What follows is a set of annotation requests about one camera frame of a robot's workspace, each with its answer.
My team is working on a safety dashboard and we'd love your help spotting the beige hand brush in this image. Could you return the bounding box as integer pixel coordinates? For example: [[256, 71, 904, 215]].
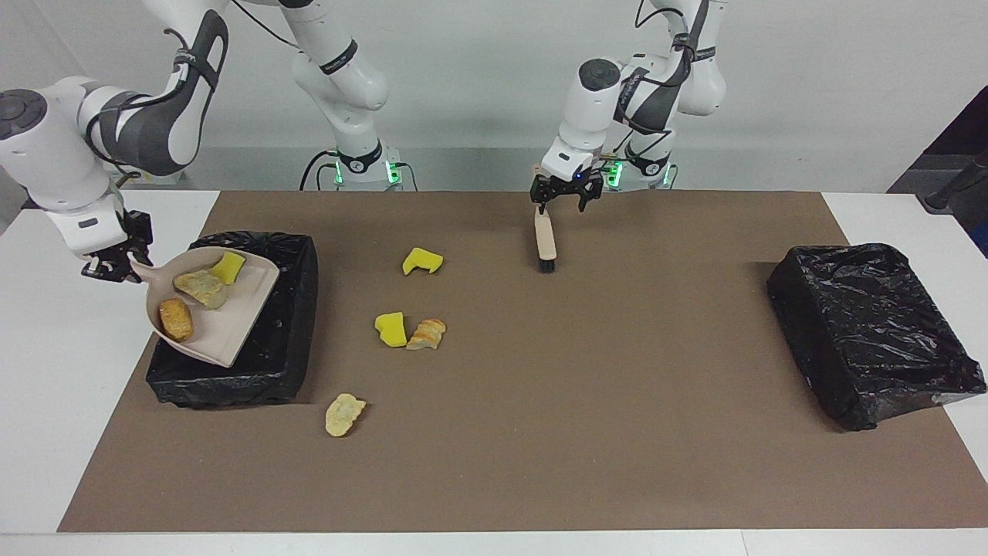
[[534, 205, 558, 273]]

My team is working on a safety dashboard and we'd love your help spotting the brown bread roll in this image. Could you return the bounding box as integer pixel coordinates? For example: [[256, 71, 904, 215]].
[[158, 298, 195, 343]]

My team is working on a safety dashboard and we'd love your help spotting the pale toast slice piece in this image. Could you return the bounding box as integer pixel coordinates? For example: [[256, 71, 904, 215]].
[[173, 269, 229, 310]]

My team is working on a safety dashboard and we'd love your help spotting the green and yellow sponge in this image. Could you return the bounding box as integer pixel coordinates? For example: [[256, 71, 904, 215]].
[[210, 251, 247, 286]]

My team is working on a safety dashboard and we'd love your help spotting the beige plastic dustpan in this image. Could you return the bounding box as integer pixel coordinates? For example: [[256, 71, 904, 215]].
[[127, 247, 281, 368]]

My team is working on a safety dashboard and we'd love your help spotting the striped croissant piece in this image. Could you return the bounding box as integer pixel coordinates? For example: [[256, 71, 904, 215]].
[[406, 318, 447, 351]]

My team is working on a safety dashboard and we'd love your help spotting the pale bread piece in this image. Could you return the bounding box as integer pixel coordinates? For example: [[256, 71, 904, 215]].
[[324, 392, 367, 438]]

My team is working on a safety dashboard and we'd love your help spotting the black bag lined bin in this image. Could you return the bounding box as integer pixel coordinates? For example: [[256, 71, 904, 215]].
[[766, 243, 987, 432], [146, 231, 320, 409]]

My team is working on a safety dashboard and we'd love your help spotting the notched yellow sponge piece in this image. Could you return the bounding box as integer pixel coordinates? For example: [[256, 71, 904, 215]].
[[402, 247, 445, 276]]

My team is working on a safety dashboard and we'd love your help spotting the brown table mat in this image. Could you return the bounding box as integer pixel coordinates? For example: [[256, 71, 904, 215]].
[[58, 191, 988, 534]]

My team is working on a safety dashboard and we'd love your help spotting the black stand foot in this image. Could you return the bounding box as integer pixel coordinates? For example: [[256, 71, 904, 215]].
[[917, 151, 988, 213]]

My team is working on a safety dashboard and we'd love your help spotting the black left base cable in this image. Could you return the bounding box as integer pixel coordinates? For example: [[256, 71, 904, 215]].
[[602, 151, 680, 192]]

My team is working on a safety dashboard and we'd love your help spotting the black base cable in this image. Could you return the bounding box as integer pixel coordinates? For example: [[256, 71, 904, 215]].
[[299, 149, 419, 192], [602, 151, 680, 192]]

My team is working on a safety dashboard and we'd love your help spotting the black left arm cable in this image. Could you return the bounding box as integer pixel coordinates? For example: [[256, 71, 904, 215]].
[[602, 0, 699, 167]]

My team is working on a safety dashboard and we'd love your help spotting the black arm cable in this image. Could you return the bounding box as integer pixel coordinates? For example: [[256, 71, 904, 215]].
[[81, 0, 303, 167], [602, 0, 699, 167]]

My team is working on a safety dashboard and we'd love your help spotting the black right base cable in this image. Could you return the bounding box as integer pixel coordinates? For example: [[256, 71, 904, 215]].
[[299, 149, 419, 192]]

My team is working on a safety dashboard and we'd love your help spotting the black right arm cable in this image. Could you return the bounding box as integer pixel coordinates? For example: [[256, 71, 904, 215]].
[[81, 0, 303, 167]]

